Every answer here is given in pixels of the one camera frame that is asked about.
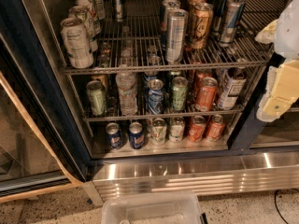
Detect clear plastic water bottle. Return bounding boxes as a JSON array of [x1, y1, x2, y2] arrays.
[[116, 73, 137, 116]]

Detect dark glass bottle white label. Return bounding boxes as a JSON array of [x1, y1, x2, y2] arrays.
[[217, 67, 247, 110]]

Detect top wire shelf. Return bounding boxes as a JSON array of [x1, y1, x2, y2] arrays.
[[65, 0, 287, 76]]

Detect orange can middle shelf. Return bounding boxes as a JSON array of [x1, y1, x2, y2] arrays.
[[195, 77, 218, 112]]

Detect middle wire shelf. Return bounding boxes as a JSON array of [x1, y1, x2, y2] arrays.
[[83, 79, 257, 122]]

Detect white green can bottom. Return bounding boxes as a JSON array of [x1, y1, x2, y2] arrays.
[[151, 119, 167, 146]]

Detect white can front left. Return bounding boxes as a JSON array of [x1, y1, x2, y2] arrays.
[[61, 18, 93, 69]]

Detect black cable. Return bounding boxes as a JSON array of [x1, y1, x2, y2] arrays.
[[273, 188, 299, 224]]

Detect tall silver can front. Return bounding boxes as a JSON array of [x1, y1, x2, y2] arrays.
[[165, 9, 188, 63]]

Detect stainless steel fridge base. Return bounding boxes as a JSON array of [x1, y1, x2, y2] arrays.
[[82, 151, 299, 206]]

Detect glass fridge door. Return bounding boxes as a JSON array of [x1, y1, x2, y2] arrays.
[[0, 0, 92, 203]]

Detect green can shelf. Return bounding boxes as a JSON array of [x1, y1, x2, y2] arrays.
[[86, 80, 107, 116], [171, 77, 188, 111]]

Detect white can back left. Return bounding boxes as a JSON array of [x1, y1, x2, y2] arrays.
[[85, 0, 107, 21]]

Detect blue white can middle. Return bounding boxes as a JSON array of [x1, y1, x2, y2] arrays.
[[147, 78, 164, 114]]

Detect white green can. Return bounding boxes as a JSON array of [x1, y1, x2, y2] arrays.
[[68, 6, 98, 52], [151, 119, 167, 146]]

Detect orange can bottom right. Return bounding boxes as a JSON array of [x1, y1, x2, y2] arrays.
[[206, 115, 225, 142]]

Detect tall silver can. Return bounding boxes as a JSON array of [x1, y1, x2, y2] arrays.
[[160, 0, 180, 49], [165, 9, 188, 63]]

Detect dark blue redbull can behind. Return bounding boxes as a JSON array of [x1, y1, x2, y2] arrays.
[[212, 0, 227, 36]]

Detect blue pepsi can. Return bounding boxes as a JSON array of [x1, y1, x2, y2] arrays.
[[106, 122, 122, 149], [128, 122, 144, 149]]

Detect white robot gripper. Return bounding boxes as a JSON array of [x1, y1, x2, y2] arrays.
[[255, 0, 299, 122]]

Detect silver blue redbull can front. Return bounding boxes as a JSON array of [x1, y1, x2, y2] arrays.
[[218, 0, 245, 48]]

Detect wire shelf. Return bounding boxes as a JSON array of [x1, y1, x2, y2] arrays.
[[65, 0, 287, 76], [83, 79, 257, 122]]

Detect orange can bottom left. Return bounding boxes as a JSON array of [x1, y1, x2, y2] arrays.
[[187, 116, 206, 143]]

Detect green can middle shelf left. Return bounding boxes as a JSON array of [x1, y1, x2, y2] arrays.
[[86, 80, 107, 116]]

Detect orange can behind middle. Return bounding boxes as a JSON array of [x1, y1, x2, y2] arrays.
[[193, 69, 212, 97]]

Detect orange can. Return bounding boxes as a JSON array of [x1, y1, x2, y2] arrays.
[[206, 115, 225, 142], [187, 116, 206, 143], [193, 69, 212, 97]]

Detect gold La Croix can front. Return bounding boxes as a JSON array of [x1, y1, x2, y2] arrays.
[[189, 3, 213, 49]]

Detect blue pepsi can left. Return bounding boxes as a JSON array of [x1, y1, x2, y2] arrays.
[[106, 122, 122, 149]]

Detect clear plastic bin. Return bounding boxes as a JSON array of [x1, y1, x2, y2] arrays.
[[101, 191, 208, 224]]

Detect blue pepsi can right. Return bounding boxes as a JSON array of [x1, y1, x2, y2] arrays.
[[128, 122, 144, 149]]

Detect slim silver can back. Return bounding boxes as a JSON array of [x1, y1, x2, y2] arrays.
[[111, 0, 126, 22]]

